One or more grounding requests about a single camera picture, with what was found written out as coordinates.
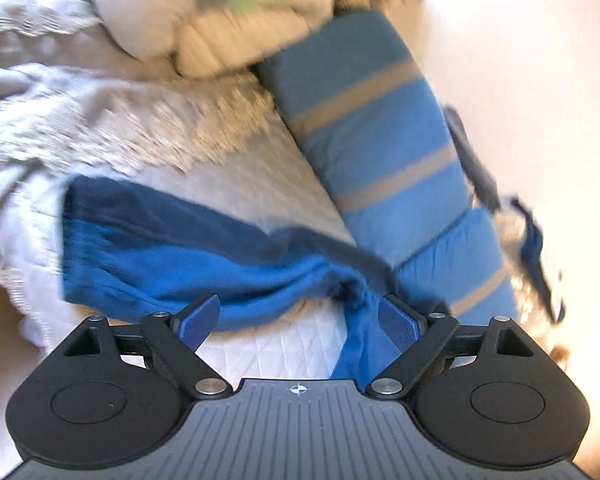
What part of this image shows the white fringed throw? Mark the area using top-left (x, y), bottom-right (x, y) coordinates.
top-left (0, 0), bottom-right (281, 221)

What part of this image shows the dark blue cloth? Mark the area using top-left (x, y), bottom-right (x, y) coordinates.
top-left (509, 196), bottom-right (567, 324)

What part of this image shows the quilted bedspread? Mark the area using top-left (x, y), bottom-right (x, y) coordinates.
top-left (0, 105), bottom-right (361, 381)

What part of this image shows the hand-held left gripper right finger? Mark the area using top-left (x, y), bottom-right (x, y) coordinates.
top-left (365, 294), bottom-right (536, 401)

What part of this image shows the blue fleece jacket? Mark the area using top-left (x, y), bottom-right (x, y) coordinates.
top-left (60, 175), bottom-right (452, 382)

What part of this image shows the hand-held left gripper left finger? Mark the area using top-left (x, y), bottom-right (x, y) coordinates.
top-left (62, 294), bottom-right (233, 401)

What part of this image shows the cream lace cover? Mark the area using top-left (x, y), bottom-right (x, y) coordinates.
top-left (494, 209), bottom-right (532, 273)

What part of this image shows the dark cloth strip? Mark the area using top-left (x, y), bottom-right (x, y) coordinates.
top-left (444, 104), bottom-right (502, 212)

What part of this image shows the blue striped pillow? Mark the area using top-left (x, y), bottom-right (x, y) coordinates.
top-left (394, 209), bottom-right (517, 332)
top-left (256, 9), bottom-right (472, 267)

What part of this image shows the beige comforter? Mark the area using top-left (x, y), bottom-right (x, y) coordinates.
top-left (75, 0), bottom-right (421, 80)

